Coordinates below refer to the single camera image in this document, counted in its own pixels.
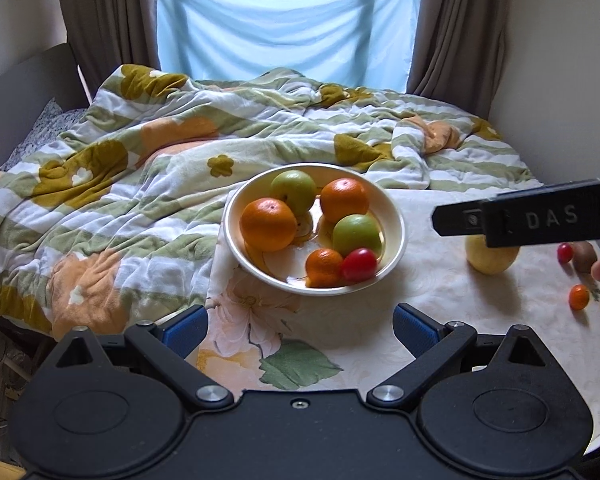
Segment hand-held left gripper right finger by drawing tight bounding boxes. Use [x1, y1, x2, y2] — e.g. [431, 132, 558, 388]
[367, 303, 563, 411]

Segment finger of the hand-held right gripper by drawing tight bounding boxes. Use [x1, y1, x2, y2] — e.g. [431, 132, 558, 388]
[432, 194, 489, 237]

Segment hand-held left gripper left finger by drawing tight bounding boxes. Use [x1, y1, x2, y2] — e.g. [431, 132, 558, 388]
[47, 304, 236, 411]

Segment yellow apple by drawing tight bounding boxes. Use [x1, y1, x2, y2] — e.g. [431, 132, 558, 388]
[465, 234, 521, 276]

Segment cream plate with bear print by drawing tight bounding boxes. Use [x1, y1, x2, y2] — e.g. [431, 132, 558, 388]
[222, 162, 406, 296]

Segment green apple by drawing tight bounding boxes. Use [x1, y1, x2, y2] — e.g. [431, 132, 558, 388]
[270, 170, 318, 216]
[332, 214, 383, 258]

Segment small mandarin orange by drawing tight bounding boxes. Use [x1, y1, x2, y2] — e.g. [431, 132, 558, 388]
[305, 248, 344, 289]

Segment medium orange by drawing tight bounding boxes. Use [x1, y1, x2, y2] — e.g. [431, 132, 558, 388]
[320, 178, 370, 226]

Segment large orange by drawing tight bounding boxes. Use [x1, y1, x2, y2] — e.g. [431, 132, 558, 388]
[239, 198, 299, 253]

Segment brown kiwi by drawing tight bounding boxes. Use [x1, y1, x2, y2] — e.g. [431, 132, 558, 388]
[572, 241, 599, 275]

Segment cream floral tablecloth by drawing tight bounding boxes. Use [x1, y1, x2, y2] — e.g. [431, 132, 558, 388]
[185, 187, 600, 457]

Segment tiny orange kumquat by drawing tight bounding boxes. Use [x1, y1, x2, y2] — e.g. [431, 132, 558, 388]
[568, 284, 591, 311]

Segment floral striped blanket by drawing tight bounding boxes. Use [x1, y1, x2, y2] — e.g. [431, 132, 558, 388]
[0, 64, 542, 342]

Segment right brown curtain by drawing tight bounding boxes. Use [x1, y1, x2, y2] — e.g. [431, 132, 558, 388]
[407, 0, 512, 121]

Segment brown curtain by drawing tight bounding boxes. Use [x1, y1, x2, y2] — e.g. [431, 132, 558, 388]
[54, 0, 162, 93]
[407, 0, 512, 121]

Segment blue patterned bedsheet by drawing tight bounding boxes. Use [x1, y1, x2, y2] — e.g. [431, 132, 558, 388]
[0, 97, 90, 173]

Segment light blue window cloth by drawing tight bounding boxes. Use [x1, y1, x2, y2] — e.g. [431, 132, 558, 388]
[155, 0, 423, 93]

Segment grey headboard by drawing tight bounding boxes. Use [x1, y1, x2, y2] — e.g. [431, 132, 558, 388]
[0, 42, 88, 171]

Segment left brown curtain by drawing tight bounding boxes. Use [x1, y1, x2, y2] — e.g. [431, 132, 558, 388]
[54, 0, 162, 93]

